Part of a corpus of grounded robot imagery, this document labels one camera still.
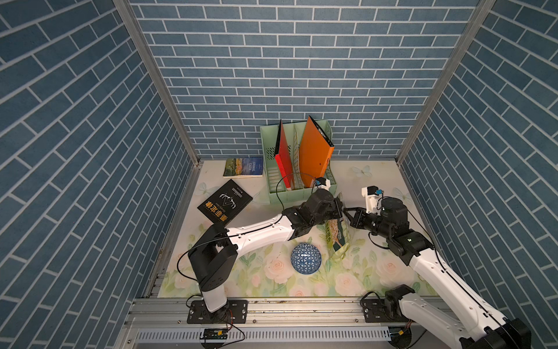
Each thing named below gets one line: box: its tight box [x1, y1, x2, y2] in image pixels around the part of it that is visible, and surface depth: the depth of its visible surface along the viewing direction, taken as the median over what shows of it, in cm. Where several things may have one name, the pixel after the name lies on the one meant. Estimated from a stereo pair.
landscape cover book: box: [223, 157, 264, 179], surface depth 118 cm
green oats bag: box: [324, 213, 351, 262], surface depth 80 cm
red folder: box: [274, 119, 295, 191], surface depth 91 cm
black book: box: [196, 178, 253, 227], surface depth 101 cm
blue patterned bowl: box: [290, 242, 322, 275], surface depth 86 cm
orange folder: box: [299, 115, 335, 189], surface depth 93 cm
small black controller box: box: [199, 327, 229, 340], surface depth 73 cm
